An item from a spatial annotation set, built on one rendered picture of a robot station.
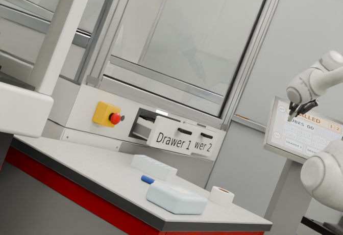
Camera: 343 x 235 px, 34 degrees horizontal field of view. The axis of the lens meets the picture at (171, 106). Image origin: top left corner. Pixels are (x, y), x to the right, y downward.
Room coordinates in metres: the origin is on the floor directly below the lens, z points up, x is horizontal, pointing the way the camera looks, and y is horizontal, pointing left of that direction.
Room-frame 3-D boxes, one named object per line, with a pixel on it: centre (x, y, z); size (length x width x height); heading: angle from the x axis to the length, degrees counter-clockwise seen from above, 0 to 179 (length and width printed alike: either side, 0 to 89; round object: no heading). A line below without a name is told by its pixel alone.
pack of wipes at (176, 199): (1.37, -0.10, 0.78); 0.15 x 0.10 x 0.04; 149
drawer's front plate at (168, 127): (2.09, -0.05, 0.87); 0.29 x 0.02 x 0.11; 146
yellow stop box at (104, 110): (1.85, 0.19, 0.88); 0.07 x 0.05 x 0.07; 146
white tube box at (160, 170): (1.77, -0.02, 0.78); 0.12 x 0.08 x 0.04; 71
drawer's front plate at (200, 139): (2.40, -0.16, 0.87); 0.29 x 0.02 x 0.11; 146
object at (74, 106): (2.44, 0.40, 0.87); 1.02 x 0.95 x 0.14; 146
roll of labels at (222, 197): (1.70, -0.24, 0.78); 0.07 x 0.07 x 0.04
